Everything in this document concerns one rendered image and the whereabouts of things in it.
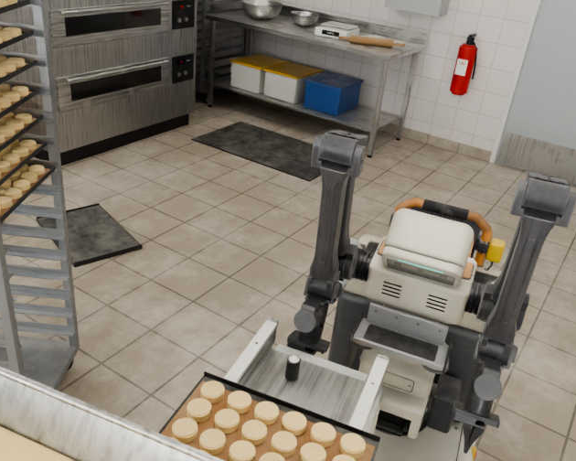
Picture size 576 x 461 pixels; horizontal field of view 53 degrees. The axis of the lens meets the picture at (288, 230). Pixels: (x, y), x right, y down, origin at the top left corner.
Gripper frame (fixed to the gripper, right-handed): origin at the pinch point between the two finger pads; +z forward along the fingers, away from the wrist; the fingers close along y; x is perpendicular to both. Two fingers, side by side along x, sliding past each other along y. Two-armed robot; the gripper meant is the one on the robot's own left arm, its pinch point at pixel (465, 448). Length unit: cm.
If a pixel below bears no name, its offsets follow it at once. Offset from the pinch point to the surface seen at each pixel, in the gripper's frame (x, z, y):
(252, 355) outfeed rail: -14, -8, -51
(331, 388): -6.3, -4.7, -32.7
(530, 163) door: 402, -132, 20
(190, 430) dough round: -39, 3, -52
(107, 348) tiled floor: 87, 40, -150
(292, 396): -12.4, -1.6, -39.9
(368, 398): -13.6, -7.5, -23.0
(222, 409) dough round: -30, 0, -50
